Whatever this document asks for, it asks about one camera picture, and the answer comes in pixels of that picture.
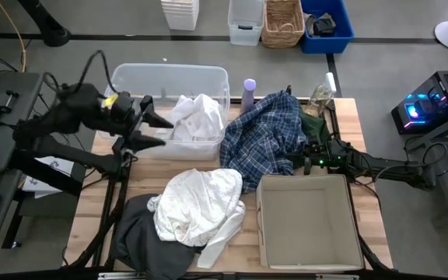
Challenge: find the wicker basket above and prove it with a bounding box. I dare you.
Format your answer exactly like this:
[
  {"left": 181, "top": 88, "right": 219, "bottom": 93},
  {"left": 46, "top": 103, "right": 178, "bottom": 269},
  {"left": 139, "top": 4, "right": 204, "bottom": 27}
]
[{"left": 261, "top": 0, "right": 306, "bottom": 50}]

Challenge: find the yellow cable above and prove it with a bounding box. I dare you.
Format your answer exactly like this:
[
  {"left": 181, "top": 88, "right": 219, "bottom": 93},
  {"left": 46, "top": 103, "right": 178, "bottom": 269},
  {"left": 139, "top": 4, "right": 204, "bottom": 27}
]
[{"left": 0, "top": 0, "right": 29, "bottom": 73}]

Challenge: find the white printed paper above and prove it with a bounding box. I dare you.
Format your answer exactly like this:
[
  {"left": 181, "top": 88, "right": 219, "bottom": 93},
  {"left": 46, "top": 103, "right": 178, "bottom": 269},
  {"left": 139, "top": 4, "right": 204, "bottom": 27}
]
[{"left": 21, "top": 155, "right": 76, "bottom": 199}]

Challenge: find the small clear plastic bin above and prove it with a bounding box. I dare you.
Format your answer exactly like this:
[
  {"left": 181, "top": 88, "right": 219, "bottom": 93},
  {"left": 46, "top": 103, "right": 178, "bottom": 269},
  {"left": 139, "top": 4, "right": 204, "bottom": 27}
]
[{"left": 227, "top": 0, "right": 266, "bottom": 47}]

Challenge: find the dark grey garment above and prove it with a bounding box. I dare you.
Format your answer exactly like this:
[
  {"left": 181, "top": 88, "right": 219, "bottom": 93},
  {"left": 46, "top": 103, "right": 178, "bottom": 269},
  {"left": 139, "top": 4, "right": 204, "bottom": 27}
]
[{"left": 110, "top": 193, "right": 205, "bottom": 280}]

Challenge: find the stack of white bins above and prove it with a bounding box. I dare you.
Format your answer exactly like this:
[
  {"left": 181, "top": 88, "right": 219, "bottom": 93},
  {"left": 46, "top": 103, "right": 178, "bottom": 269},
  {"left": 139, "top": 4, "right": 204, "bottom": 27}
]
[{"left": 160, "top": 0, "right": 201, "bottom": 31}]

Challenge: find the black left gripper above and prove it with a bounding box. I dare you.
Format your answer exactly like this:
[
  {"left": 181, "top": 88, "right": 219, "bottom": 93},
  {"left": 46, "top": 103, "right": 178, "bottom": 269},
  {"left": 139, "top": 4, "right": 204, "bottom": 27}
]
[{"left": 109, "top": 91, "right": 175, "bottom": 153}]

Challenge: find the cardboard box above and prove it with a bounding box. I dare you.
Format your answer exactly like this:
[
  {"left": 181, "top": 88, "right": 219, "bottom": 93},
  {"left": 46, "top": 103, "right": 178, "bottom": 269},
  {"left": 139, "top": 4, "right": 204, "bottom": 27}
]
[{"left": 255, "top": 173, "right": 365, "bottom": 271}]

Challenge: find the black cloth in bin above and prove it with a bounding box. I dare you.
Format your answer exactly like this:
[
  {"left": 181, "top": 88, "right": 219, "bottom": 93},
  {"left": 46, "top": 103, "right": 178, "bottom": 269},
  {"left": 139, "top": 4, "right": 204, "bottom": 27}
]
[{"left": 312, "top": 13, "right": 337, "bottom": 38}]

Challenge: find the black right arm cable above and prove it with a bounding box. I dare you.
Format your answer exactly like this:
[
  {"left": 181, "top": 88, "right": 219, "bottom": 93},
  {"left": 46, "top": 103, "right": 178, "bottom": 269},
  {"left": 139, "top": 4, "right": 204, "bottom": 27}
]
[{"left": 402, "top": 134, "right": 448, "bottom": 178}]

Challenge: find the dark green garment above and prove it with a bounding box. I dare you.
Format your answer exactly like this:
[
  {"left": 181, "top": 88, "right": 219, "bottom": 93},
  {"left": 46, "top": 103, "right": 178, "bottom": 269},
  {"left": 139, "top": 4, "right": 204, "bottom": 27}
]
[{"left": 299, "top": 110, "right": 332, "bottom": 145}]

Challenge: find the grey cloth in bin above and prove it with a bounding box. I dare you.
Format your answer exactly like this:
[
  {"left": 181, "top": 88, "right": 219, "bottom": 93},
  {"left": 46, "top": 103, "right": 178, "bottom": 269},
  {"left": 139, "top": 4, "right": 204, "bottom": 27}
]
[{"left": 304, "top": 13, "right": 317, "bottom": 38}]

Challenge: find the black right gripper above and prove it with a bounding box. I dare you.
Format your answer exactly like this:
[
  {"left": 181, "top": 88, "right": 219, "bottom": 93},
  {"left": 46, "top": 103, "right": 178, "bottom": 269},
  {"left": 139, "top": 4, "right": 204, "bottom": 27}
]
[{"left": 285, "top": 141, "right": 336, "bottom": 176}]

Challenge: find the clear bottle with white cap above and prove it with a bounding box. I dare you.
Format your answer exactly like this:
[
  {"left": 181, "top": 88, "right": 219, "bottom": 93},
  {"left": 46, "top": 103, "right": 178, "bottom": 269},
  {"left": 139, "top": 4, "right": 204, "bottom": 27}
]
[{"left": 305, "top": 72, "right": 338, "bottom": 117}]

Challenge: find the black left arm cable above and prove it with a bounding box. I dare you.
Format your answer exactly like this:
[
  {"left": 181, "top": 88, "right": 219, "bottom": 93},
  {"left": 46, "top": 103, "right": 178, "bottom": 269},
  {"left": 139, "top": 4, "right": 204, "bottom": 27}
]
[{"left": 43, "top": 49, "right": 121, "bottom": 96}]

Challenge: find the large white cloth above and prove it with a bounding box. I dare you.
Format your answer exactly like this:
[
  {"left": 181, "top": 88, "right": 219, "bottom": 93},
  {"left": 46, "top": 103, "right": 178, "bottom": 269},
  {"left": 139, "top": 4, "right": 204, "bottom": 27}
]
[{"left": 147, "top": 167, "right": 247, "bottom": 269}]

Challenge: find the blue plastic bin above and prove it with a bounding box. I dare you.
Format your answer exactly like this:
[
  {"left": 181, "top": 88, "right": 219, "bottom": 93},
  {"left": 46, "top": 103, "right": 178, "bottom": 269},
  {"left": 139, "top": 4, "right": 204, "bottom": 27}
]
[{"left": 299, "top": 0, "right": 355, "bottom": 54}]

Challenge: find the black stand leg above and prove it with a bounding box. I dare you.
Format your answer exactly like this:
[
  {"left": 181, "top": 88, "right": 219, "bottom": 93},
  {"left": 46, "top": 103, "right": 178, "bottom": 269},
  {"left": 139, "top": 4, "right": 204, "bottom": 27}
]
[{"left": 16, "top": 0, "right": 72, "bottom": 47}]

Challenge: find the black computer with coloured lights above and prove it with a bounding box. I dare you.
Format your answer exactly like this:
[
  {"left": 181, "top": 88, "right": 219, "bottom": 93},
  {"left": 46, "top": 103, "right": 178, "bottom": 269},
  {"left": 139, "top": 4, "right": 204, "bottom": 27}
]
[{"left": 390, "top": 69, "right": 448, "bottom": 135}]

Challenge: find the clear plastic storage bin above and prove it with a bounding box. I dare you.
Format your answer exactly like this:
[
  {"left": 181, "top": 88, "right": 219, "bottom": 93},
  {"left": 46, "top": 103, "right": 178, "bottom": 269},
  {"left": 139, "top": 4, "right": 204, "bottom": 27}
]
[{"left": 98, "top": 63, "right": 231, "bottom": 162}]

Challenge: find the purple bottle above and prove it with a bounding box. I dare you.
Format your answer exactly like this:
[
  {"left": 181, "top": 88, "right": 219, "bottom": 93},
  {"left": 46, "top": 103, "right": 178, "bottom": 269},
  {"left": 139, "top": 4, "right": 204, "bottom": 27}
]
[{"left": 240, "top": 78, "right": 257, "bottom": 116}]

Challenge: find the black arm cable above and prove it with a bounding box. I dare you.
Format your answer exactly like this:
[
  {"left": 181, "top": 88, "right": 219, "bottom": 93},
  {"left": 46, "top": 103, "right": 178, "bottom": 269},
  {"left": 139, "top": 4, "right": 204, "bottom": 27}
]
[
  {"left": 402, "top": 134, "right": 448, "bottom": 178},
  {"left": 43, "top": 49, "right": 121, "bottom": 96}
]

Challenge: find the white crumpled shirt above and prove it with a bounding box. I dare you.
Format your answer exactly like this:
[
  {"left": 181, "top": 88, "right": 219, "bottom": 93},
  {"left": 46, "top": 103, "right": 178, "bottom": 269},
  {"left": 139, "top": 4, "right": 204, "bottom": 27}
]
[{"left": 161, "top": 93, "right": 225, "bottom": 143}]

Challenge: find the blue plaid shirt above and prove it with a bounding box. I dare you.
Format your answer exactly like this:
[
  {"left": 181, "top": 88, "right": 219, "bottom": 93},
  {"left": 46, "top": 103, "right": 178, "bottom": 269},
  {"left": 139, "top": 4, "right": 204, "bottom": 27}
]
[{"left": 219, "top": 89, "right": 309, "bottom": 194}]

